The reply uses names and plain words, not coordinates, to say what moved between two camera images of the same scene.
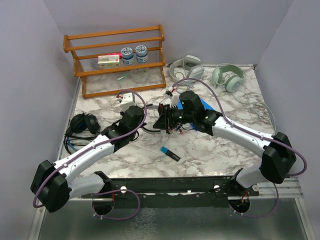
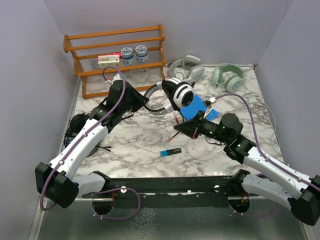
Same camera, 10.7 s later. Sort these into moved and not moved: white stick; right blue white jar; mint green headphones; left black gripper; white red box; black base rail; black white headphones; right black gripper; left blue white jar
Moved: black white headphones; right black gripper; left black gripper
Not moved: white red box; black base rail; left blue white jar; mint green headphones; right blue white jar; white stick
